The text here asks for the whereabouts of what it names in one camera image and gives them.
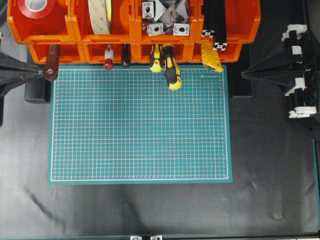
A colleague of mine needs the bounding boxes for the small yellow black screwdriver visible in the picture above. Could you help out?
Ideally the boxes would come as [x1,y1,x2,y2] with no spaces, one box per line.
[149,44,163,73]

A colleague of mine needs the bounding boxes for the beige double-sided tape roll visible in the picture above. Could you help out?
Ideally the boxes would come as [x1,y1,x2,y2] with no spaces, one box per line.
[87,0,113,35]

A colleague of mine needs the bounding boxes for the lower orange bin row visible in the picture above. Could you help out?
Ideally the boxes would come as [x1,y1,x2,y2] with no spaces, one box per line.
[28,43,243,64]

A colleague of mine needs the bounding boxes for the black aluminium extrusion bars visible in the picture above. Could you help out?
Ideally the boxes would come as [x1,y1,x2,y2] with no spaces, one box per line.
[201,0,227,51]

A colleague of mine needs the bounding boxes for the yellow utility knife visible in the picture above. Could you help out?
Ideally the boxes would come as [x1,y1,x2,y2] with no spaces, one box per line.
[201,43,223,73]

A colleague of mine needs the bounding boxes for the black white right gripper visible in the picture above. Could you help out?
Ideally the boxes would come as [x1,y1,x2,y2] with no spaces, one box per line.
[241,24,320,140]

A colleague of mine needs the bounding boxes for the large yellow black screwdriver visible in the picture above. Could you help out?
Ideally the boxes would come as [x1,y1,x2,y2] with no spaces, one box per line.
[162,44,182,91]

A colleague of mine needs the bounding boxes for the grey metal corner brackets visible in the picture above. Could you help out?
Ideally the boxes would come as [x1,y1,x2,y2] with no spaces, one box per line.
[141,0,191,37]

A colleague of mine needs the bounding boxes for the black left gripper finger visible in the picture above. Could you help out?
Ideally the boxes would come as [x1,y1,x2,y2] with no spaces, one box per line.
[0,52,44,86]

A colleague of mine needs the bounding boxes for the top-left orange storage bin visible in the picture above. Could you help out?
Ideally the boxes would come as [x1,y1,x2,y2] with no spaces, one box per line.
[7,0,76,45]

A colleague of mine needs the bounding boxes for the green grid cutting mat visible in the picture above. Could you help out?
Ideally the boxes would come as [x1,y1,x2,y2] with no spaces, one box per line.
[48,65,233,185]

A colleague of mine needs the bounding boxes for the red vinyl tape roll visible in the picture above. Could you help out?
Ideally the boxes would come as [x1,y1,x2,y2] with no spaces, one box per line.
[17,0,65,34]

